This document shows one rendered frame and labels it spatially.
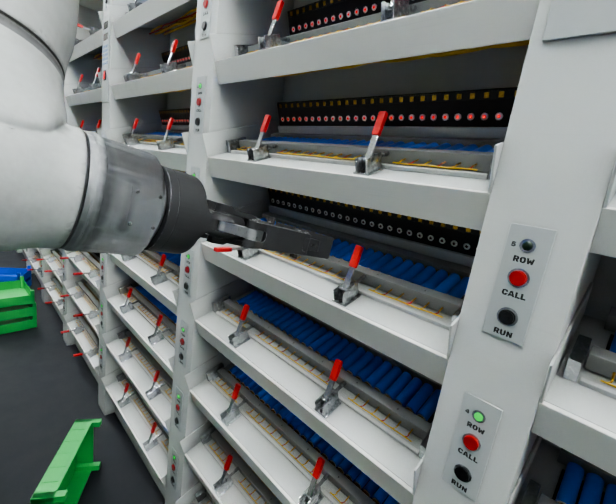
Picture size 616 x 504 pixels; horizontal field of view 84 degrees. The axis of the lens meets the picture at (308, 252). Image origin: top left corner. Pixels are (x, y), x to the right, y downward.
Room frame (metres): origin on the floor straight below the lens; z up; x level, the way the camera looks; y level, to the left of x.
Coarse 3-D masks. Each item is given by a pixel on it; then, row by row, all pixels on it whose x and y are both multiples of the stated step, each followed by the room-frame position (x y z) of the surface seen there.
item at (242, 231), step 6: (222, 222) 0.31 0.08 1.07; (222, 228) 0.31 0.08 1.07; (228, 228) 0.31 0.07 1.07; (234, 228) 0.31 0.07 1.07; (240, 228) 0.30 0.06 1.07; (246, 228) 0.30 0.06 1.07; (234, 234) 0.30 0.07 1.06; (240, 234) 0.30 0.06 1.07; (246, 234) 0.30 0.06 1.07; (252, 234) 0.30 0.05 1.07; (258, 234) 0.31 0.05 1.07; (252, 240) 0.30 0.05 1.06; (258, 240) 0.31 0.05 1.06
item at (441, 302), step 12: (312, 264) 0.62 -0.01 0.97; (324, 264) 0.61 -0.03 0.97; (336, 264) 0.59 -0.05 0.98; (348, 264) 0.58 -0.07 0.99; (336, 276) 0.57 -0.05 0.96; (372, 276) 0.54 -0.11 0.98; (384, 276) 0.53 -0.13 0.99; (384, 288) 0.53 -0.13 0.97; (396, 288) 0.51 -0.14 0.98; (408, 288) 0.50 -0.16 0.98; (420, 288) 0.49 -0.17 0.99; (396, 300) 0.49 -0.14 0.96; (420, 300) 0.49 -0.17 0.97; (432, 300) 0.47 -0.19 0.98; (444, 300) 0.46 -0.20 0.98; (456, 300) 0.46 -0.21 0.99; (444, 312) 0.46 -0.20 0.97
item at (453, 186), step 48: (384, 96) 0.68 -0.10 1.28; (432, 96) 0.61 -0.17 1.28; (480, 96) 0.56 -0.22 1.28; (240, 144) 0.82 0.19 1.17; (288, 144) 0.71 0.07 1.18; (336, 144) 0.64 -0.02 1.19; (384, 144) 0.62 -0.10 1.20; (432, 144) 0.58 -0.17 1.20; (480, 144) 0.55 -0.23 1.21; (336, 192) 0.54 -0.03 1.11; (384, 192) 0.48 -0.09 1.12; (432, 192) 0.43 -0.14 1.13; (480, 192) 0.39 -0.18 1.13
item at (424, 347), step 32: (320, 224) 0.77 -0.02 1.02; (224, 256) 0.72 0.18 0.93; (256, 256) 0.70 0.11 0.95; (448, 256) 0.57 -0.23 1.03; (288, 288) 0.58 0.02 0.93; (320, 288) 0.56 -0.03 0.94; (320, 320) 0.54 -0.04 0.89; (352, 320) 0.48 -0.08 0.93; (384, 320) 0.46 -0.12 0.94; (416, 320) 0.46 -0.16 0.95; (448, 320) 0.45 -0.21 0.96; (384, 352) 0.45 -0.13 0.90; (416, 352) 0.41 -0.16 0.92; (448, 352) 0.38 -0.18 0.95
